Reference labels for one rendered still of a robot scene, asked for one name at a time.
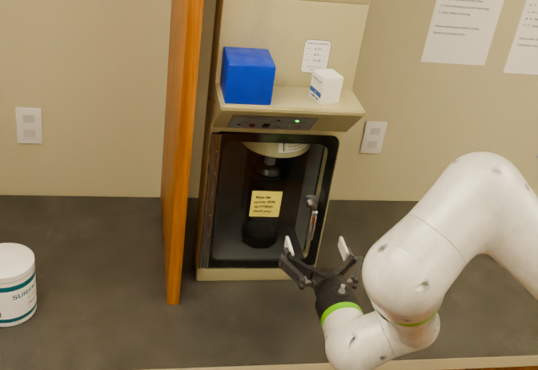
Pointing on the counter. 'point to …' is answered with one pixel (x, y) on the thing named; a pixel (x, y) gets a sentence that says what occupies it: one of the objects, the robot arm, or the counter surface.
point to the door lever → (311, 219)
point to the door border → (210, 200)
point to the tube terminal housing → (285, 31)
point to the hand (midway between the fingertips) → (314, 243)
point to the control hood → (294, 109)
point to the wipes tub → (17, 284)
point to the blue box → (246, 75)
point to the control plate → (271, 122)
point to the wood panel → (180, 116)
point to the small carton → (326, 86)
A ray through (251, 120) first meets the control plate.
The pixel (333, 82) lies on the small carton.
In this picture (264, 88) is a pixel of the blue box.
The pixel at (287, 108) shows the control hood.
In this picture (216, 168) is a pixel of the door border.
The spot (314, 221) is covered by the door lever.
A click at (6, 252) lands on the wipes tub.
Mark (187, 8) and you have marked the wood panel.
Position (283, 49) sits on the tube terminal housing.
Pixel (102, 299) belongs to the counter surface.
